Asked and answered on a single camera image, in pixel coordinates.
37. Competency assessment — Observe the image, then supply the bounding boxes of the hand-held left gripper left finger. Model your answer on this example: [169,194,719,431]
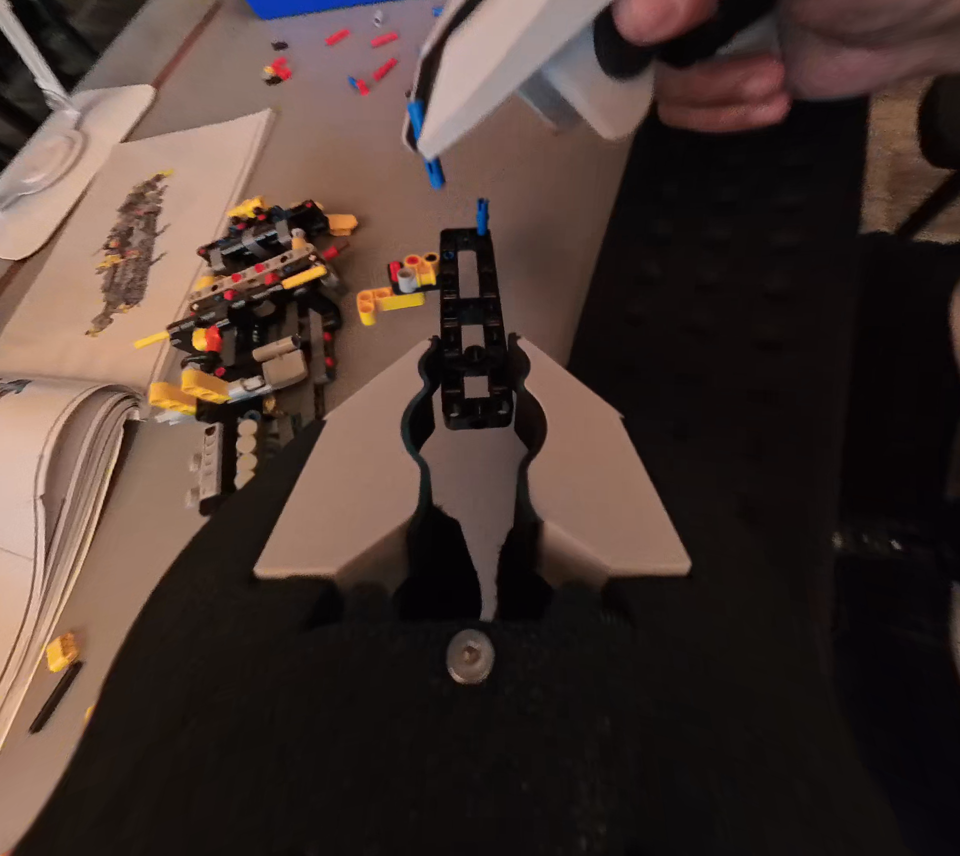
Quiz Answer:
[253,337,485,621]

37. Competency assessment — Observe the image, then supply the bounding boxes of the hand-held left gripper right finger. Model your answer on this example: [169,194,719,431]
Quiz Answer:
[495,334,691,619]

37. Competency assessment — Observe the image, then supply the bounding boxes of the black lego frame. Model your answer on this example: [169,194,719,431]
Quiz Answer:
[437,226,520,431]

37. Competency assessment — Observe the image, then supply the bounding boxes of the scattered small lego pins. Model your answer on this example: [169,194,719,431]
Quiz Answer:
[261,7,447,98]

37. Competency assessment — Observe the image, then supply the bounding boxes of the small yellow lego assembly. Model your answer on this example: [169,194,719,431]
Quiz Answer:
[356,250,441,327]

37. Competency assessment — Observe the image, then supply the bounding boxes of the partly built lego chassis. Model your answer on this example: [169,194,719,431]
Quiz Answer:
[133,196,360,516]

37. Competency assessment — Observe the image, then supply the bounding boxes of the black lego axle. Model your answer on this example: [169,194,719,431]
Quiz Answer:
[28,661,85,735]

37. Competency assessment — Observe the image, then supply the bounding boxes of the black mesh-back office chair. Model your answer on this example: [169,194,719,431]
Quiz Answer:
[566,98,960,856]

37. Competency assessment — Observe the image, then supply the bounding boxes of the open instruction booklet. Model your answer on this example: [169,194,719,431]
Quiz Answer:
[0,108,277,730]

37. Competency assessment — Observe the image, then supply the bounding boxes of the wooden white document stand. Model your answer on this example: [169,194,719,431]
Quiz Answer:
[0,0,157,262]

